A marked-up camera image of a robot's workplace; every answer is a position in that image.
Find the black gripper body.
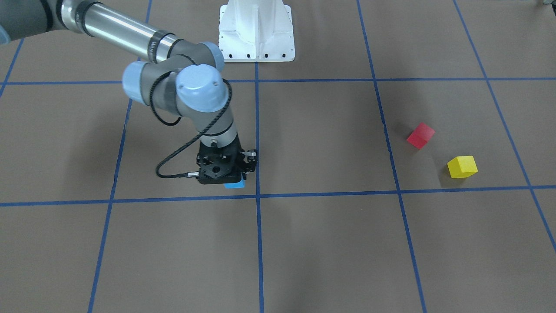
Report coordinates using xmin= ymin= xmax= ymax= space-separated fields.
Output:
xmin=196 ymin=136 xmax=246 ymax=185

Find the blue block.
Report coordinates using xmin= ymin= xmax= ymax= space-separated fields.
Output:
xmin=224 ymin=178 xmax=245 ymax=189

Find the red block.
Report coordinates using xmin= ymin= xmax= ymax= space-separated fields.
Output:
xmin=406 ymin=123 xmax=436 ymax=150

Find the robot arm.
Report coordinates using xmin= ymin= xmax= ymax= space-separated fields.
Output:
xmin=0 ymin=0 xmax=258 ymax=188

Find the yellow block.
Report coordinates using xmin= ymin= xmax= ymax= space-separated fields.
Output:
xmin=447 ymin=155 xmax=478 ymax=179

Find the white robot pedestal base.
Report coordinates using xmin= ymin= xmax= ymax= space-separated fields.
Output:
xmin=218 ymin=0 xmax=296 ymax=62

